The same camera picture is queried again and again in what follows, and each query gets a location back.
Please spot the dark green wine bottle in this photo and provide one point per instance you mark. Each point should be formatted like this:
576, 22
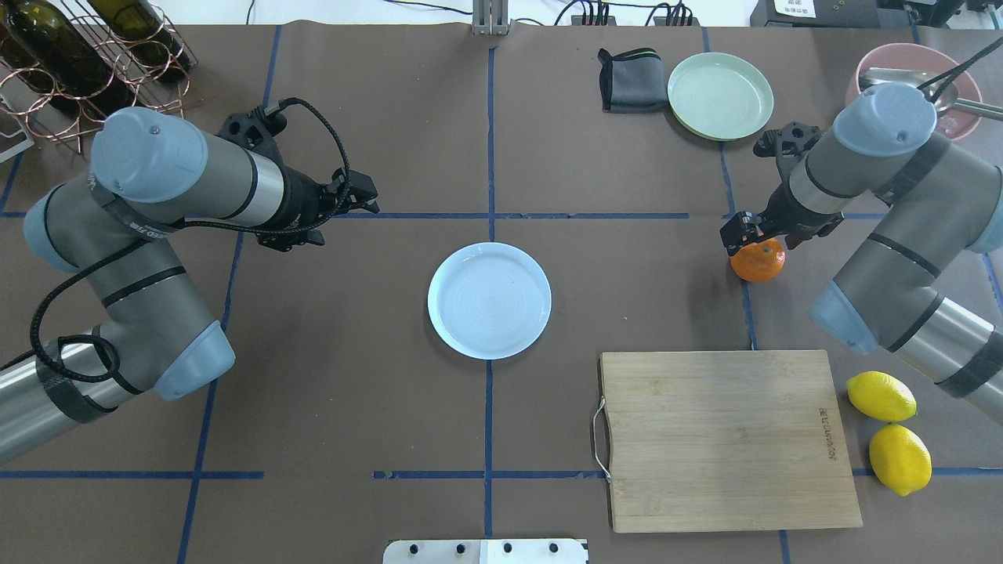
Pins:
43, 49

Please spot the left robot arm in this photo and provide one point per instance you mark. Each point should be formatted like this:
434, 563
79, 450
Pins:
129, 319

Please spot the light blue plate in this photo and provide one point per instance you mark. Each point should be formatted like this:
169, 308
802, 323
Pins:
489, 301

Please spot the yellow lemon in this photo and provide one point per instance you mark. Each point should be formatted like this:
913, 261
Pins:
900, 460
882, 397

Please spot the wooden cutting board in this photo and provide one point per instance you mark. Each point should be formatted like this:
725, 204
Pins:
725, 441

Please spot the lower yellow lemon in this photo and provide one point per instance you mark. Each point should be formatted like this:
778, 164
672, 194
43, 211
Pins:
900, 460

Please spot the grey camera post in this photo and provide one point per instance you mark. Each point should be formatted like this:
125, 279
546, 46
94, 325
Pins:
491, 18

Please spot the black power strip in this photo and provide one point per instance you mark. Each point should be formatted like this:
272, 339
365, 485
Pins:
623, 13

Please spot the upper yellow lemon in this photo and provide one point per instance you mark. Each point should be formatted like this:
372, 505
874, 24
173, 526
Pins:
882, 397

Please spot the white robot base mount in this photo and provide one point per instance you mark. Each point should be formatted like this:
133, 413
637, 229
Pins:
512, 550

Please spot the light green plate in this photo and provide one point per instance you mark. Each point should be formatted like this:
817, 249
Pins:
719, 96

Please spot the copper wire bottle rack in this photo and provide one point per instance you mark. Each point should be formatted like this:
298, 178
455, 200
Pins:
178, 98

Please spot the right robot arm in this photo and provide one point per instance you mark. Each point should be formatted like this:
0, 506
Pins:
942, 201

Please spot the orange mandarin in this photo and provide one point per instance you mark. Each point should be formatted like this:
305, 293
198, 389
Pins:
760, 262

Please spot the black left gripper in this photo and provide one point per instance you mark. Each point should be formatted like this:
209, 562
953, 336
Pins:
300, 204

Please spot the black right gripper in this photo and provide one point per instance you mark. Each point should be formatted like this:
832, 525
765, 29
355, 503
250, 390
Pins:
775, 218

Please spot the large metal spoon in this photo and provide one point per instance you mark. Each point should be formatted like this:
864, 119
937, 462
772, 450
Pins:
941, 92

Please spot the dark grey folded cloth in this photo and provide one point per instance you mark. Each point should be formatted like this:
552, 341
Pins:
632, 82

